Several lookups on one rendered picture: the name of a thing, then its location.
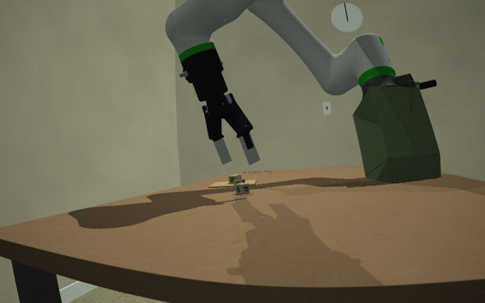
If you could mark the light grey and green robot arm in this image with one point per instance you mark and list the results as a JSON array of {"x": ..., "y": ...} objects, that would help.
[{"x": 365, "y": 61}]

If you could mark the tan mat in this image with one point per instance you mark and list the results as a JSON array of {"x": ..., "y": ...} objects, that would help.
[{"x": 226, "y": 184}]

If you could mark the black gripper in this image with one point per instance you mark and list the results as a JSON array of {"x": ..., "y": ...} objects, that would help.
[{"x": 211, "y": 88}]

